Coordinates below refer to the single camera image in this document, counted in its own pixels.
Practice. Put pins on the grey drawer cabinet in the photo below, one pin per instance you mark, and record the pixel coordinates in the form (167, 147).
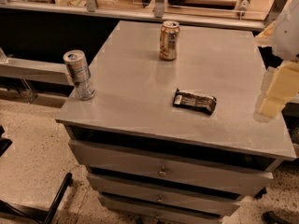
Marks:
(148, 157)

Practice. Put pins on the grey metal shelf rail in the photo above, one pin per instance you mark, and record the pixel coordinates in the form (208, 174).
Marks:
(55, 73)

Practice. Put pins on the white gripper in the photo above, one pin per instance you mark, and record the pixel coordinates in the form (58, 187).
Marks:
(288, 36)

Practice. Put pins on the black object bottom right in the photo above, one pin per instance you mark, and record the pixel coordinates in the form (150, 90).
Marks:
(271, 218)

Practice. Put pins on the orange soda can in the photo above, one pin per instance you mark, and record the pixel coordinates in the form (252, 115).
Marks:
(168, 40)

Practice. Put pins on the black snack bar packet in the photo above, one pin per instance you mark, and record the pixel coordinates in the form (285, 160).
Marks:
(194, 101)

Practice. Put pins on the tall silver drink can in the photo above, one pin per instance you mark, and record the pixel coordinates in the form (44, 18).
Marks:
(79, 71)

